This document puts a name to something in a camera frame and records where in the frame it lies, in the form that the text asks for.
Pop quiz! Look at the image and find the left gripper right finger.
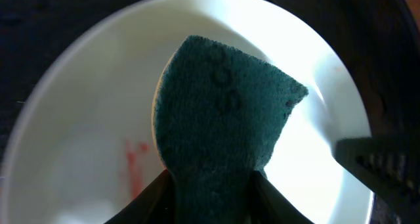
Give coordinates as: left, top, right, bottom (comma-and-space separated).
251, 171, 313, 224

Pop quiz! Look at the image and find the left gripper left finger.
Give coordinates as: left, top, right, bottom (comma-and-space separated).
105, 169, 175, 224

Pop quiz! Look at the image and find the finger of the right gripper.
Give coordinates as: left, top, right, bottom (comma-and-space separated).
333, 135, 419, 217

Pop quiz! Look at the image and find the light green plate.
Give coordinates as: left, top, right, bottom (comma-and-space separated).
1, 0, 373, 224

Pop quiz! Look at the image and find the green yellow sponge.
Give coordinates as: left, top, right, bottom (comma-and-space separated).
152, 35, 308, 223

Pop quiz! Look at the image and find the round black tray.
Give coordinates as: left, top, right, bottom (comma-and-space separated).
1, 0, 419, 223

